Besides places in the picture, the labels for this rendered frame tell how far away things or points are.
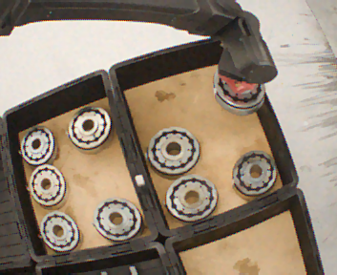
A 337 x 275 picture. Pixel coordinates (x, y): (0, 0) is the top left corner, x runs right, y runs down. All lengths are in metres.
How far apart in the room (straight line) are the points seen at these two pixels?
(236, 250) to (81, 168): 0.39
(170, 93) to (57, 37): 0.51
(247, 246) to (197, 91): 0.39
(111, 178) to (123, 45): 0.46
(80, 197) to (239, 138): 0.36
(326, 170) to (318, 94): 0.24
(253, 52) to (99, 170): 0.52
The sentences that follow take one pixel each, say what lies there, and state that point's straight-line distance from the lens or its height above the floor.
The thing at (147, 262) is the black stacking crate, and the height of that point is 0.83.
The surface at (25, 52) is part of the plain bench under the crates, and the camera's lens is 1.57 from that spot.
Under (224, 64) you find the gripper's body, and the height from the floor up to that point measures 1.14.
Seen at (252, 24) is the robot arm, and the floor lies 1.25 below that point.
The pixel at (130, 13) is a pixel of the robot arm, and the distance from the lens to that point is 0.65.
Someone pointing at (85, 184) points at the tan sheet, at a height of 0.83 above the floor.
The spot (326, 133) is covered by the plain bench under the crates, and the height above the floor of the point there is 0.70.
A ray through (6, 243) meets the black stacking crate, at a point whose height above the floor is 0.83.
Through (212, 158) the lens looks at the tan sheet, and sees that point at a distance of 1.13.
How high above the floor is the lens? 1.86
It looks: 64 degrees down
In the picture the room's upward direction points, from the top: 10 degrees counter-clockwise
